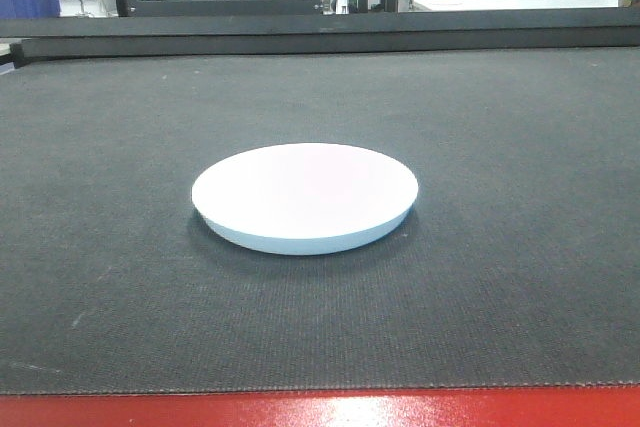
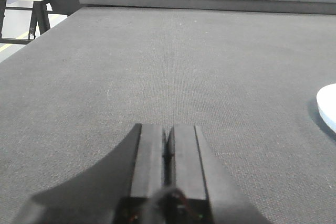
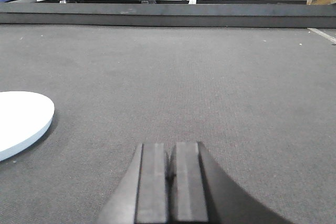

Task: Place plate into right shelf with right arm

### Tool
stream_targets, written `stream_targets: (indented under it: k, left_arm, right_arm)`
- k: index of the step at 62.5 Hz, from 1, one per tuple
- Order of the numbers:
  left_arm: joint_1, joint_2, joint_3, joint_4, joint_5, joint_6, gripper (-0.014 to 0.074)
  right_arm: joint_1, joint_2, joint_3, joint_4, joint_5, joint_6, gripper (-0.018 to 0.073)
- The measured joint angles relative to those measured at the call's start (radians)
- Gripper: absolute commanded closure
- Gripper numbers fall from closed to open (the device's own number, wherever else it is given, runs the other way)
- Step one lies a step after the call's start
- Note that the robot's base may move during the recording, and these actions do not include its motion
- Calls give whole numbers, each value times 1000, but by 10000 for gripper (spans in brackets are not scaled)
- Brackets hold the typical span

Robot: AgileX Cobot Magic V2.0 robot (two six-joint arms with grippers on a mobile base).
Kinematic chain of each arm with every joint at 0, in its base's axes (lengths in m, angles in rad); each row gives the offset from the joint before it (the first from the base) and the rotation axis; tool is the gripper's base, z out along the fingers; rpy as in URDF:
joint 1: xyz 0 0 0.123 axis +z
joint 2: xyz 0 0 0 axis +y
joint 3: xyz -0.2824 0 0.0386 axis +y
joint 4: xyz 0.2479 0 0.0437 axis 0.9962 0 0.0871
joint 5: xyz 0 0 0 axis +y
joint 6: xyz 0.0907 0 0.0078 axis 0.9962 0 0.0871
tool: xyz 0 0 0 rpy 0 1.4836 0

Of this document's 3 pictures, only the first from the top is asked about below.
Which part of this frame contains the white round disc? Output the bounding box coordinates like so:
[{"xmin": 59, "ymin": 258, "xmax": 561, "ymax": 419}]
[{"xmin": 191, "ymin": 143, "xmax": 419, "ymax": 256}]

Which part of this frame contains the white background table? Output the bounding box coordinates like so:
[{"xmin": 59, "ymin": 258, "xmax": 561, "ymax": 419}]
[{"xmin": 397, "ymin": 0, "xmax": 619, "ymax": 13}]

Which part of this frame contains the black fabric mat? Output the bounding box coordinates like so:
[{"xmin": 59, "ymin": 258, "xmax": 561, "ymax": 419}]
[{"xmin": 0, "ymin": 48, "xmax": 640, "ymax": 396}]

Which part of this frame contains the black stool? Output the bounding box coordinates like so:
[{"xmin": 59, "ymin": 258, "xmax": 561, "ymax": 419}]
[{"xmin": 73, "ymin": 0, "xmax": 94, "ymax": 18}]

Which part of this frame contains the black foam barrier bar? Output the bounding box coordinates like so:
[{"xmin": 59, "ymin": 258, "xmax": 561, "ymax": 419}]
[{"xmin": 1, "ymin": 7, "xmax": 639, "ymax": 66}]

